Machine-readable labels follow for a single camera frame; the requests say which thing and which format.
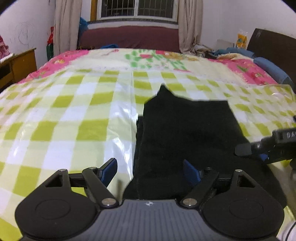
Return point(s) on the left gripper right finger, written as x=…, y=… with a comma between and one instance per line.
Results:
x=204, y=176

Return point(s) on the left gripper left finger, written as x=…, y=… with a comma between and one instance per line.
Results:
x=105, y=174

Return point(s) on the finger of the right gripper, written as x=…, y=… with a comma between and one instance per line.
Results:
x=245, y=149

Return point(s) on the black pants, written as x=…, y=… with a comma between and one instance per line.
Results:
x=172, y=130

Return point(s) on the gloved right hand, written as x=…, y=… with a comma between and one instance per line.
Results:
x=288, y=233

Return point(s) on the yellow checkered plastic sheet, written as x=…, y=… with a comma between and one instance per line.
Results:
x=76, y=119

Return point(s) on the blue pillow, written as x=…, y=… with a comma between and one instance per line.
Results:
x=280, y=76

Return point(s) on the dark wooden headboard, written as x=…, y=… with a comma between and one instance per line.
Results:
x=275, y=47

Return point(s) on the yellow snack bag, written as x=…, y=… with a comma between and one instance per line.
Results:
x=241, y=41

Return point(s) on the floral pink bedspread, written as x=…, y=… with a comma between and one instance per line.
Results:
x=229, y=67

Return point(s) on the maroon sofa bench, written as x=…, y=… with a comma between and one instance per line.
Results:
x=135, y=37

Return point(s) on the wooden side cabinet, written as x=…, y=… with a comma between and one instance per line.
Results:
x=17, y=67

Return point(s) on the red green hanging bag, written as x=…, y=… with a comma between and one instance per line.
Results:
x=50, y=46

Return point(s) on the beige right curtain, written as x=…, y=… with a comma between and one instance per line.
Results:
x=190, y=15

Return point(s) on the beige curtain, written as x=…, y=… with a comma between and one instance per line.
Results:
x=66, y=25
x=190, y=15

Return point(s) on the blue cloth by curtain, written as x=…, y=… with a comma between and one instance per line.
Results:
x=83, y=26

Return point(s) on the window with metal grille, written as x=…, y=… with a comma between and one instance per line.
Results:
x=134, y=10

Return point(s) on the beige left curtain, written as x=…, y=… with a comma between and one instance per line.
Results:
x=66, y=25

